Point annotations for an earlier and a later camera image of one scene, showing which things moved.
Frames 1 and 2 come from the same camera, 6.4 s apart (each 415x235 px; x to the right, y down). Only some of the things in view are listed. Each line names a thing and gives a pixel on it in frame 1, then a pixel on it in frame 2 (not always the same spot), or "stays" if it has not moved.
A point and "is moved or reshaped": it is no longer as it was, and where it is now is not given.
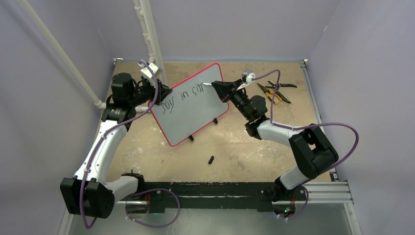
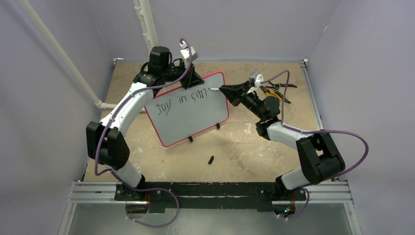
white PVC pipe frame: [148, 34] stays
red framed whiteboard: [191, 105] is moved or reshaped
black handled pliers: [281, 84] stays
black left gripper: [162, 90] to [192, 79]
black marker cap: [210, 160] stays
